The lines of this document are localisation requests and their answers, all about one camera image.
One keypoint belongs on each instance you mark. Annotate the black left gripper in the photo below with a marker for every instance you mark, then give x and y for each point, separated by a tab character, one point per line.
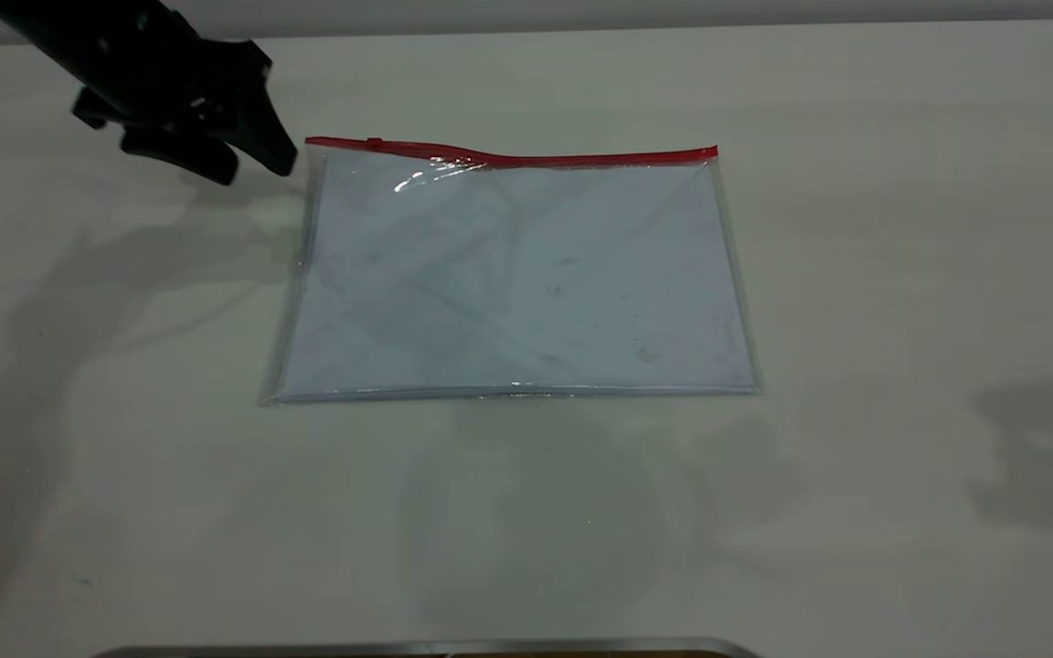
179	82

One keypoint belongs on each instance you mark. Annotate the clear zip bag red zipper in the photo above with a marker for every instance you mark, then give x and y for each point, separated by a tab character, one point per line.
517	274

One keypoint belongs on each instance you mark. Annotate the white paper stack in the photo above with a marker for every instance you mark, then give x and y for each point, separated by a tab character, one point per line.
517	283

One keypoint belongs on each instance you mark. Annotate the silver metal frame edge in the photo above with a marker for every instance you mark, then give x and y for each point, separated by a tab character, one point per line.
426	648

